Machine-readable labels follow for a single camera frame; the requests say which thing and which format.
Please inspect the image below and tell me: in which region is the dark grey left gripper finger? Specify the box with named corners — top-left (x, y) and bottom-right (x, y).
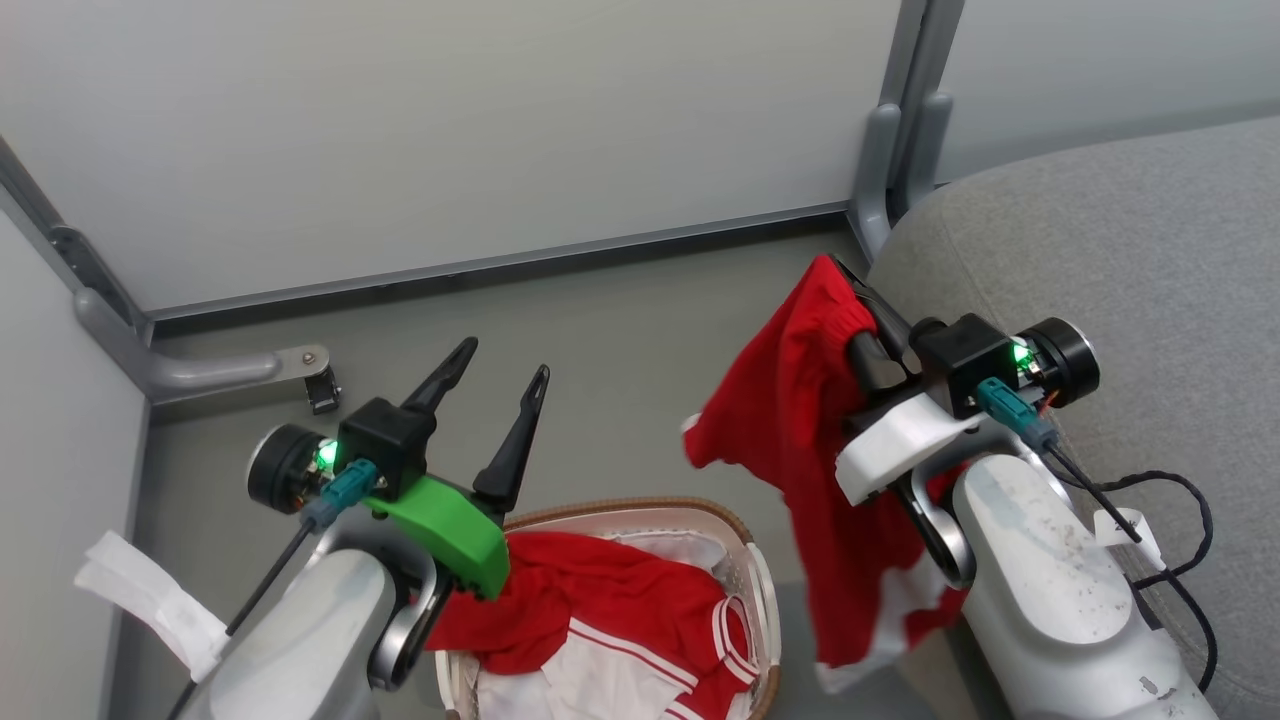
top-left (403, 337), bottom-right (480, 414)
top-left (472, 365), bottom-right (551, 512)

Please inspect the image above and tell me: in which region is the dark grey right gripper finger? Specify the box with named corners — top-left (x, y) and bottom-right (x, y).
top-left (848, 330), bottom-right (907, 397)
top-left (830, 257), bottom-right (917, 363)

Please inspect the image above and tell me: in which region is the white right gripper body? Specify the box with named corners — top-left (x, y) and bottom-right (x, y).
top-left (835, 393), bottom-right (986, 506)

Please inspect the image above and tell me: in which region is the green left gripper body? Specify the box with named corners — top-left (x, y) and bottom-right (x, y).
top-left (360, 473), bottom-right (512, 602)

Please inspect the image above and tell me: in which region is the red garment with white trim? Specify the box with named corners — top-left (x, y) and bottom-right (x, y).
top-left (683, 255), bottom-right (971, 696)

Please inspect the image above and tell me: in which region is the red white striped garment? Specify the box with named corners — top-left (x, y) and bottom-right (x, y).
top-left (425, 530), bottom-right (761, 720)

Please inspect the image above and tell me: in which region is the white basket liner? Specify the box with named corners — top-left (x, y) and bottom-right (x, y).
top-left (600, 530), bottom-right (746, 601)

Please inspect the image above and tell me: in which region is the white woven laundry basket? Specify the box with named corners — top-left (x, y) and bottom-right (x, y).
top-left (435, 497), bottom-right (783, 720)

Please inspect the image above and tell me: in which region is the grey fabric sofa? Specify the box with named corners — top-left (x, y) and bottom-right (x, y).
top-left (865, 115), bottom-right (1280, 720)

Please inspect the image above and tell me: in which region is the grey partition base rail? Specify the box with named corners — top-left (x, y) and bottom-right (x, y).
top-left (148, 203), bottom-right (861, 323)

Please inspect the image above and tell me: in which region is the grey partition post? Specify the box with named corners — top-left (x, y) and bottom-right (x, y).
top-left (848, 0), bottom-right (966, 263)

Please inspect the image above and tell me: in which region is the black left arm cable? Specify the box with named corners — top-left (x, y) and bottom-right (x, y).
top-left (165, 515), bottom-right (321, 720)

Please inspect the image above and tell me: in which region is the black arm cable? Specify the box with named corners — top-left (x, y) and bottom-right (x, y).
top-left (165, 515), bottom-right (321, 720)
top-left (1040, 440), bottom-right (1217, 696)

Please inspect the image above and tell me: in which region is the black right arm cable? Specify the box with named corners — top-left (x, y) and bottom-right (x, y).
top-left (1040, 440), bottom-right (1217, 696)

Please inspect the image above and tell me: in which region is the white cable tag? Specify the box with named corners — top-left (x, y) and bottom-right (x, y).
top-left (1093, 508), bottom-right (1167, 572)

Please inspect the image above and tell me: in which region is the white strap on arm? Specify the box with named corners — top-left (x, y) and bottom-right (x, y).
top-left (75, 530), bottom-right (231, 683)

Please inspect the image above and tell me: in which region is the grey side partition frame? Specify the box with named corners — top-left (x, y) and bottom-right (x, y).
top-left (0, 135), bottom-right (153, 346)

